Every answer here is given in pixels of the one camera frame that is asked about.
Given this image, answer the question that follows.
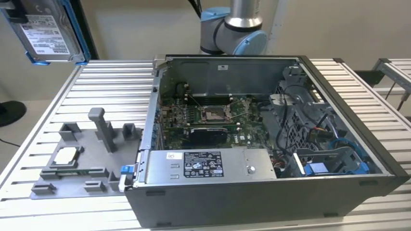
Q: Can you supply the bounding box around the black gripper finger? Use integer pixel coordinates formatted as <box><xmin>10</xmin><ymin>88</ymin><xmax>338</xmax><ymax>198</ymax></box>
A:
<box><xmin>0</xmin><ymin>0</ymin><xmax>30</xmax><ymax>24</ymax></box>

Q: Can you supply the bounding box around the silver disk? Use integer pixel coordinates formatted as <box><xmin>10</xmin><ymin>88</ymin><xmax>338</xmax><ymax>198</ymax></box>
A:
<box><xmin>0</xmin><ymin>0</ymin><xmax>90</xmax><ymax>66</ymax></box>

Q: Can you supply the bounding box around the grey metal disk bay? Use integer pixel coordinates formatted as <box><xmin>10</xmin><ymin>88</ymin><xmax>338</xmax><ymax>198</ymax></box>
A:
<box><xmin>262</xmin><ymin>66</ymin><xmax>373</xmax><ymax>175</ymax></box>

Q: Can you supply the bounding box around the black round stand base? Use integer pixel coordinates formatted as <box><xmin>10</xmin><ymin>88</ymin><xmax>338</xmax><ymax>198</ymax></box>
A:
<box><xmin>0</xmin><ymin>101</ymin><xmax>27</xmax><ymax>128</ymax></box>

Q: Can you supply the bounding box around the silver CPU chip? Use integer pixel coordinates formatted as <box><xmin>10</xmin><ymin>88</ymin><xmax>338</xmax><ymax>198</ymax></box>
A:
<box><xmin>52</xmin><ymin>147</ymin><xmax>80</xmax><ymax>167</ymax></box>

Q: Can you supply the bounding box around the grey parts rack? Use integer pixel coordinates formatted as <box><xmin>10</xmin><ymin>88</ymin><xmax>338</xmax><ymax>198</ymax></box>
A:
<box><xmin>31</xmin><ymin>107</ymin><xmax>145</xmax><ymax>200</ymax></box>

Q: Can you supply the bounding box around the CPU socket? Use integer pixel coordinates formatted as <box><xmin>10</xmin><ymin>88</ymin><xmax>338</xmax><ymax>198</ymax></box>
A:
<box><xmin>201</xmin><ymin>105</ymin><xmax>233</xmax><ymax>123</ymax></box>

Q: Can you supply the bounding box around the silver power supply unit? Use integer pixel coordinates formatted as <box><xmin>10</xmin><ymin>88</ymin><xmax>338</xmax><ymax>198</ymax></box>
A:
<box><xmin>143</xmin><ymin>148</ymin><xmax>278</xmax><ymax>183</ymax></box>

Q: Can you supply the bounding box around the black graphics card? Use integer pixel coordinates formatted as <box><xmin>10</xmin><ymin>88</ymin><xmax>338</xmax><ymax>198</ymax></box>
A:
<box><xmin>189</xmin><ymin>127</ymin><xmax>230</xmax><ymax>148</ymax></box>

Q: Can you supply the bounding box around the green motherboard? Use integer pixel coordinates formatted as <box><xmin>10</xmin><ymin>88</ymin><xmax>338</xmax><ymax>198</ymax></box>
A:
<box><xmin>157</xmin><ymin>92</ymin><xmax>271</xmax><ymax>150</ymax></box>

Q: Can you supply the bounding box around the black open PC case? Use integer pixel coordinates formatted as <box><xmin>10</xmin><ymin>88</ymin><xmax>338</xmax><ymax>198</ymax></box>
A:
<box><xmin>123</xmin><ymin>54</ymin><xmax>411</xmax><ymax>229</ymax></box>

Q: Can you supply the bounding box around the blue bay clip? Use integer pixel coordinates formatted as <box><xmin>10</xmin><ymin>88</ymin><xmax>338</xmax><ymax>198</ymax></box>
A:
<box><xmin>305</xmin><ymin>163</ymin><xmax>326</xmax><ymax>175</ymax></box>

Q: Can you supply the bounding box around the slatted metal side table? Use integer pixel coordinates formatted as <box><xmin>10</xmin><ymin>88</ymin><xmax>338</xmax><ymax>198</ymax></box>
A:
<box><xmin>373</xmin><ymin>57</ymin><xmax>411</xmax><ymax>97</ymax></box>

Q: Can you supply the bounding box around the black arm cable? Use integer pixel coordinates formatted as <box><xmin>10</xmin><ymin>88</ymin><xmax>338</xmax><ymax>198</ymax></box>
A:
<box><xmin>187</xmin><ymin>0</ymin><xmax>205</xmax><ymax>13</ymax></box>

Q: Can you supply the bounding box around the locking lever wire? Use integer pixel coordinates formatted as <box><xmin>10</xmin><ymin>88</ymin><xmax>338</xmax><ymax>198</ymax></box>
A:
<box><xmin>189</xmin><ymin>94</ymin><xmax>203</xmax><ymax>107</ymax></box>

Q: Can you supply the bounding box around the black power wire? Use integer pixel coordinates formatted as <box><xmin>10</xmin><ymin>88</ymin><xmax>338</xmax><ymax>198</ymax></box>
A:
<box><xmin>274</xmin><ymin>84</ymin><xmax>306</xmax><ymax>154</ymax></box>

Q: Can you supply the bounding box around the blue data wire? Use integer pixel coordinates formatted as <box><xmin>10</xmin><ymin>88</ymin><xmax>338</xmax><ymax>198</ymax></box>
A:
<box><xmin>330</xmin><ymin>137</ymin><xmax>367</xmax><ymax>167</ymax></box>

